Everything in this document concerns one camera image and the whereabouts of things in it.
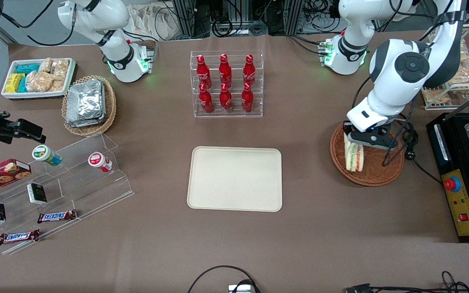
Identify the white rectangular snack tray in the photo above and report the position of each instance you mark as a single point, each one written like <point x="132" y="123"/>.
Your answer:
<point x="35" y="95"/>

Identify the red cola bottle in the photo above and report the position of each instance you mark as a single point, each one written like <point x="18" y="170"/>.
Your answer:
<point x="247" y="101"/>
<point x="203" y="71"/>
<point x="249" y="70"/>
<point x="206" y="101"/>
<point x="226" y="101"/>
<point x="225" y="70"/>

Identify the yellow emergency stop control box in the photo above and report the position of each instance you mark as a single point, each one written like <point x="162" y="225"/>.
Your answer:
<point x="462" y="203"/>

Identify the brown Snickers bar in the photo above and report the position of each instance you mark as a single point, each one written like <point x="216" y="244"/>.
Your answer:
<point x="56" y="216"/>
<point x="18" y="237"/>

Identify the teal snack packet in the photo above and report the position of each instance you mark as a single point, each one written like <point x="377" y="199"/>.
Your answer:
<point x="29" y="68"/>
<point x="23" y="85"/>

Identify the small silver device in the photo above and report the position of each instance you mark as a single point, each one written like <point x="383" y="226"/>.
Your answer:
<point x="240" y="289"/>

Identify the aluminium frame post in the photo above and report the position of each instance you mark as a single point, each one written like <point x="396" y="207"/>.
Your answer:
<point x="185" y="16"/>
<point x="293" y="16"/>

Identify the triangular sandwich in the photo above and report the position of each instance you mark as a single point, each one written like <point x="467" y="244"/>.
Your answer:
<point x="354" y="158"/>

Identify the white cloth bag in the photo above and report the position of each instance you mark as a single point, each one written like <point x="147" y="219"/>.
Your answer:
<point x="153" y="20"/>

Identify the yellow snack packet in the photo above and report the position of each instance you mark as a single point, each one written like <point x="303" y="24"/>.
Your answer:
<point x="14" y="82"/>

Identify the silver foil packet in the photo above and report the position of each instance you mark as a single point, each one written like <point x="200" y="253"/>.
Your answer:
<point x="86" y="99"/>
<point x="86" y="124"/>

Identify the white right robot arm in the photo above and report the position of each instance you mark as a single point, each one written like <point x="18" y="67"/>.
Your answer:
<point x="120" y="65"/>

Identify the clear bag of crackers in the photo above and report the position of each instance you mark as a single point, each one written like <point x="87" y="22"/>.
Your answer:
<point x="39" y="81"/>
<point x="60" y="69"/>
<point x="46" y="65"/>
<point x="57" y="85"/>

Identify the clear acrylic stepped shelf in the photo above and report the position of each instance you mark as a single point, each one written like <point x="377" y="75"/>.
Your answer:
<point x="79" y="191"/>

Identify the beige plastic tray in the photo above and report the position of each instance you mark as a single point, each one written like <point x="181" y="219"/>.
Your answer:
<point x="226" y="179"/>

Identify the red lid yogurt cup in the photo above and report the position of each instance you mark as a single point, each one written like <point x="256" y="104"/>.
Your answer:
<point x="98" y="160"/>

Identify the clear acrylic bottle rack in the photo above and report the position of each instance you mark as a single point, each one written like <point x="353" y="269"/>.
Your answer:
<point x="236" y="61"/>

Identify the green lid yogurt cup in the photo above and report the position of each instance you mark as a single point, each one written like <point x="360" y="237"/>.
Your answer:
<point x="45" y="154"/>

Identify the brown round wicker basket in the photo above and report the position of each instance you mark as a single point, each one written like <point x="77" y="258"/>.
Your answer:
<point x="377" y="173"/>

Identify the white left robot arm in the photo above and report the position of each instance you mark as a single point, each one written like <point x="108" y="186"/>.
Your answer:
<point x="385" y="97"/>

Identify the tan oval wicker basket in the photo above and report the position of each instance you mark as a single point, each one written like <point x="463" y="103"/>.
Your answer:
<point x="110" y="106"/>

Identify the black appliance case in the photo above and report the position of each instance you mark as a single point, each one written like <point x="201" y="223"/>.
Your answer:
<point x="458" y="156"/>

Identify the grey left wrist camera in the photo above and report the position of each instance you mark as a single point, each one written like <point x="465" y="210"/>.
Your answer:
<point x="375" y="138"/>

